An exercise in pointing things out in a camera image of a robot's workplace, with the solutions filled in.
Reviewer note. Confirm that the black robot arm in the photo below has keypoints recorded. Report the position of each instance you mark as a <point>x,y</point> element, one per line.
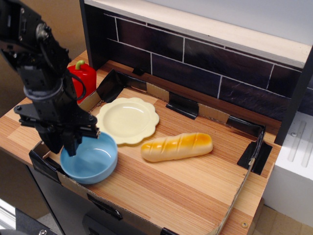
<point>29,47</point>

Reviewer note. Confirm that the white appliance block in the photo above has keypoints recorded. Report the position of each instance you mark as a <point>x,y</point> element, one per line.
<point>290,187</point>

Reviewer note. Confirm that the cardboard fence with black tape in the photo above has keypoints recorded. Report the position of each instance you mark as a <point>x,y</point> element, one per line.
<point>164,164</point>

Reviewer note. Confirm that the toy bread loaf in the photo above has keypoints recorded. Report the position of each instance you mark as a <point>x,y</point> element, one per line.
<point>178,147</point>

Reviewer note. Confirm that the dark tile backsplash panel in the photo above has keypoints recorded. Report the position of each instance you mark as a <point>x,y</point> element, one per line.
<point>252,83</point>

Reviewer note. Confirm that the black equipment base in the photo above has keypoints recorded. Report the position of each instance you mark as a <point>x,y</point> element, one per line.
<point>19,223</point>

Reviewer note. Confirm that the light blue bowl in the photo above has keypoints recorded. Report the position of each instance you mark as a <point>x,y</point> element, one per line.
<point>95,160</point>

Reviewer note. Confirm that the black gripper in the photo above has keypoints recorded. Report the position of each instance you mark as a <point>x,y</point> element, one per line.
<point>56,116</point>

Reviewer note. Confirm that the red toy bell pepper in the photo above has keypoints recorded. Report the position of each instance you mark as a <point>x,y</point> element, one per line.
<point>87,75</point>

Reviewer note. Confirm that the white shelf ledge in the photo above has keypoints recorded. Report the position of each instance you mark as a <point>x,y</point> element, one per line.
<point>246,40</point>

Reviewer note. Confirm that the cream scalloped plate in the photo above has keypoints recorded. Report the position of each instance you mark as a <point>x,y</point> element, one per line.
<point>128,120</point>

